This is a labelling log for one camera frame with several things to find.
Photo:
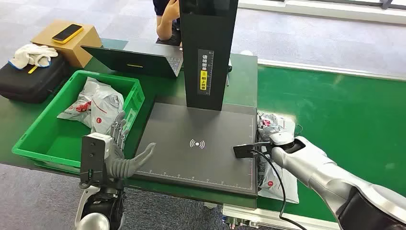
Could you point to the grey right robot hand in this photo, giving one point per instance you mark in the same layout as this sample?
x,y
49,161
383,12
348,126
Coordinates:
x,y
269,132

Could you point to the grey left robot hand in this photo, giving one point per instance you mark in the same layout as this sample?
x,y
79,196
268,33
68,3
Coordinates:
x,y
127,166

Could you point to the grey red-printed poly mailer package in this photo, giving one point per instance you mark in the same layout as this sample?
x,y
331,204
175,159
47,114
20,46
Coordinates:
x,y
104,108
285,187

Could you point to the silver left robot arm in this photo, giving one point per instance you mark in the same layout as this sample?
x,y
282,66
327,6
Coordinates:
x,y
98,206

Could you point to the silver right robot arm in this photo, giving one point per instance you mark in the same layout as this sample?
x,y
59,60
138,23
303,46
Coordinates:
x,y
323,171

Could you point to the person's forearm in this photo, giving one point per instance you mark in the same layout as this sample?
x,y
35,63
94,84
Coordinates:
x,y
165,28

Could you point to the brown cardboard box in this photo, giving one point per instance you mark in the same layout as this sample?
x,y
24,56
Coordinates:
x,y
79,47

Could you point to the black scanner platform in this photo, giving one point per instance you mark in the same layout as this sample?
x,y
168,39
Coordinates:
x,y
190,127

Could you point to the green plastic crate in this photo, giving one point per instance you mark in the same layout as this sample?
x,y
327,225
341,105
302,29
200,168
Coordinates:
x,y
47,143

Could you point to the dark laptop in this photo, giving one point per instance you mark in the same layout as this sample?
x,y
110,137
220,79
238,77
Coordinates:
x,y
127,60

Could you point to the black scanner column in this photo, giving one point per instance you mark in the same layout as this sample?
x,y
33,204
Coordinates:
x,y
193,47

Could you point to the black zippered carrying case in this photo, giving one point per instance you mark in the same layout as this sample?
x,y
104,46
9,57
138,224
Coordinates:
x,y
28,85

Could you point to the white raised floor strip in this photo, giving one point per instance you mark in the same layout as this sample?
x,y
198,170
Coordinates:
x,y
317,9

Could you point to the yellow case tag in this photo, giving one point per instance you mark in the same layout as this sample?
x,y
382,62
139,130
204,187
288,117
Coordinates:
x,y
32,69

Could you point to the yellow-cased smartphone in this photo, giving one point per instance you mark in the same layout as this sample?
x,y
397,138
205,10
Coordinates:
x,y
67,33

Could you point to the white cloth gloves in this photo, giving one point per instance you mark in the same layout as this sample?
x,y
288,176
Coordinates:
x,y
30,54

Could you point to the person's hand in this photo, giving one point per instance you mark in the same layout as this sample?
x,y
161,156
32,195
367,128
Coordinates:
x,y
173,9

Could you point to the person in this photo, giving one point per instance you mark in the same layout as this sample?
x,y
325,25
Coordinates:
x,y
158,4

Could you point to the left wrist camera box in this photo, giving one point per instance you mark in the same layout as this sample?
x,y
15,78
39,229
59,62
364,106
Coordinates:
x,y
93,158

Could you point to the pale conveyor side rail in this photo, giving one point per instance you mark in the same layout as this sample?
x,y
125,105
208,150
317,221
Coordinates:
x,y
317,68
269,217

